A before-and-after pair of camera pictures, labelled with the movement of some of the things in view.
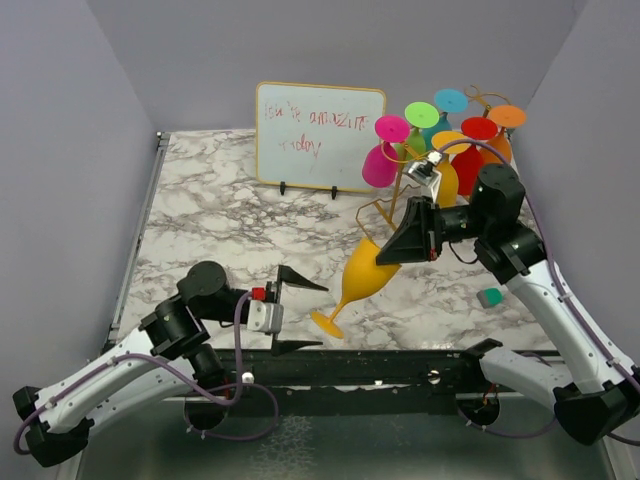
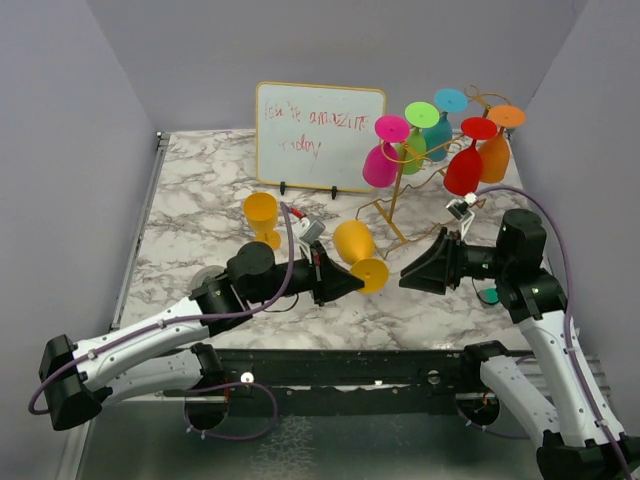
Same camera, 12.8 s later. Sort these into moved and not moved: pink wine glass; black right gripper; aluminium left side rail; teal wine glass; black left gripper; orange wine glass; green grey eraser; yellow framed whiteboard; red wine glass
Moved: black left gripper; black right gripper
Not moved: yellow framed whiteboard; orange wine glass; aluminium left side rail; green grey eraser; pink wine glass; teal wine glass; red wine glass
